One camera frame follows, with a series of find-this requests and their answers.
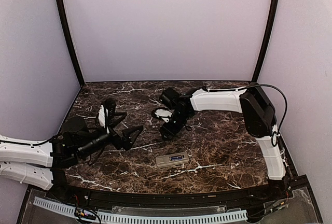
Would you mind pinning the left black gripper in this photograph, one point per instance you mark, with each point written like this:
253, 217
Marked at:
126, 142

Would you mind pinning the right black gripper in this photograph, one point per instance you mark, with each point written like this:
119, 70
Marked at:
170, 131

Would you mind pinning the blue battery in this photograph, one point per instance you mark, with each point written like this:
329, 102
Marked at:
176, 158

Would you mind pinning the grey remote control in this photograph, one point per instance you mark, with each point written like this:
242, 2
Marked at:
164, 161

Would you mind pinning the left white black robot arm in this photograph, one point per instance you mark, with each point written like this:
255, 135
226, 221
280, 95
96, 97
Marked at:
41, 163

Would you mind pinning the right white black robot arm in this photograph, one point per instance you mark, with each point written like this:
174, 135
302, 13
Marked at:
250, 101

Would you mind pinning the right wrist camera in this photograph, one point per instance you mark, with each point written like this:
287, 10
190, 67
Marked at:
162, 113

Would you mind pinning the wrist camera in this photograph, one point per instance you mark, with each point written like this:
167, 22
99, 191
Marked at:
106, 113
162, 113

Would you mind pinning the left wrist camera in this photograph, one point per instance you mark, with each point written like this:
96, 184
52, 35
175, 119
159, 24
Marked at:
106, 113

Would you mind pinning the white slotted cable duct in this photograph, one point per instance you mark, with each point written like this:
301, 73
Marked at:
144, 215

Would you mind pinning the black front rail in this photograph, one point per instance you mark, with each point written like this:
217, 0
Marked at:
243, 198

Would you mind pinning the left black frame post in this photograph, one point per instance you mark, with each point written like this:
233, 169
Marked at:
69, 42

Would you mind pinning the black frame post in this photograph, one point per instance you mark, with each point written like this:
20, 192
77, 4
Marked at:
69, 42
265, 40

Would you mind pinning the right black frame post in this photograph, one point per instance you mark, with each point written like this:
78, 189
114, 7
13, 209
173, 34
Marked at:
265, 40

